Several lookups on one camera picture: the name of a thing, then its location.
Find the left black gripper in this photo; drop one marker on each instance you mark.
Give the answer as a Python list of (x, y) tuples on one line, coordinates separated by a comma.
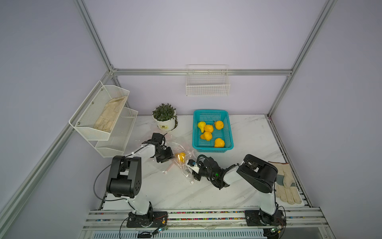
[(169, 155)]

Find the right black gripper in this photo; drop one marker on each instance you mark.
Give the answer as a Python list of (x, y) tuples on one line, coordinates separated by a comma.
[(196, 175)]

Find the yellow pear bag bottom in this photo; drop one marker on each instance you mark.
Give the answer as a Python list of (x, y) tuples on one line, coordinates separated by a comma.
[(181, 158)]

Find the clear zip-top bag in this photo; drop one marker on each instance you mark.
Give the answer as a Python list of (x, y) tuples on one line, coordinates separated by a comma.
[(182, 151)]

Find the yellow pear bag top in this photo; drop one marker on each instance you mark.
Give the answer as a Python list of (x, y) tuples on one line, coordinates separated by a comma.
[(206, 136)]

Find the bright yellow pear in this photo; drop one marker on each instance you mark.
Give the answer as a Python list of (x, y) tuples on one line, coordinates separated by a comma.
[(201, 126)]

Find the orange yellow pear bag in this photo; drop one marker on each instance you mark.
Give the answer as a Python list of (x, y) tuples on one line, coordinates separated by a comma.
[(219, 125)]

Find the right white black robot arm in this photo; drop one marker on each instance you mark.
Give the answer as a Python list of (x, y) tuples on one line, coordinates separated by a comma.
[(260, 174)]

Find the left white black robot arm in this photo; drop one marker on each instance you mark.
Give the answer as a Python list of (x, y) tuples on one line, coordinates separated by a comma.
[(125, 175)]

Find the potted green plant white pot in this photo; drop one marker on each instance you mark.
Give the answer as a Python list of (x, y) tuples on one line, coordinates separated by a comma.
[(165, 117)]

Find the white mesh lower shelf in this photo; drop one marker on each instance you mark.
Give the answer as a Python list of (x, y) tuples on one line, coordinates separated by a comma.
[(120, 135)]

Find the white mesh shelf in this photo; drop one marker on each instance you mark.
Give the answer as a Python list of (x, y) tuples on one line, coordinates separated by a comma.
[(120, 135), (84, 118)]

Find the teal plastic basket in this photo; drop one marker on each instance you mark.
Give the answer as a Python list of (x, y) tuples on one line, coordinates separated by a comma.
[(210, 116)]

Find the beige cloth in shelf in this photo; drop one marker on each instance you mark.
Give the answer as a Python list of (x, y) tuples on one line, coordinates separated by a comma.
[(109, 115)]

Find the white mesh upper shelf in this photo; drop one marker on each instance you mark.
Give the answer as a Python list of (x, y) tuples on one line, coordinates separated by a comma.
[(84, 118)]

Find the beige work glove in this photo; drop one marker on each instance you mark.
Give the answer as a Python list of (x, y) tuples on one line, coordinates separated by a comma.
[(286, 188)]

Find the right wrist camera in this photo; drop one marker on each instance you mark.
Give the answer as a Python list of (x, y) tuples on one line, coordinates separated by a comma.
[(193, 166)]

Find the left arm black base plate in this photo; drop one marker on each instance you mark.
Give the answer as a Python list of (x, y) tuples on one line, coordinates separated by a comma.
[(150, 220)]

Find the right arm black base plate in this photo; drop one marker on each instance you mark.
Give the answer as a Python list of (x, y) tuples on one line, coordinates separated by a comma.
[(260, 218)]

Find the white wire wall basket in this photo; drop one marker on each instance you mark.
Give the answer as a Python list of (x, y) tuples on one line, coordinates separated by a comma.
[(204, 80)]

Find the aluminium rail with coloured beads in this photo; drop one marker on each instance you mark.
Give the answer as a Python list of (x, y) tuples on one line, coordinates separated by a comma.
[(203, 219)]

